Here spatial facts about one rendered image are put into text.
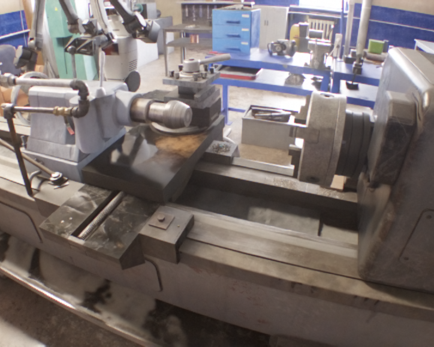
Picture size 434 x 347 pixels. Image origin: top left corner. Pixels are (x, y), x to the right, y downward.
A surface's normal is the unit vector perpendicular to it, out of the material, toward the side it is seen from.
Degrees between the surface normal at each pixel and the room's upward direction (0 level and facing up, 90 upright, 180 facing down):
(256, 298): 90
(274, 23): 90
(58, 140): 66
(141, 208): 0
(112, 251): 0
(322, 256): 0
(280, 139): 90
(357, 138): 50
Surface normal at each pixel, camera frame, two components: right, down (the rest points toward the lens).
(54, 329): 0.00, -0.83
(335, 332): -0.34, 0.53
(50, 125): -0.33, 0.22
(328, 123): -0.24, -0.21
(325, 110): -0.18, -0.44
